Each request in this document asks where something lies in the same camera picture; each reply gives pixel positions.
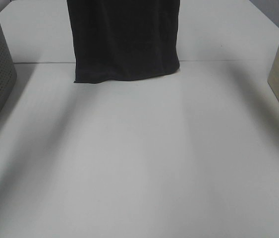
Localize dark navy towel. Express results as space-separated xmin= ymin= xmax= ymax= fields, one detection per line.
xmin=67 ymin=0 xmax=180 ymax=84

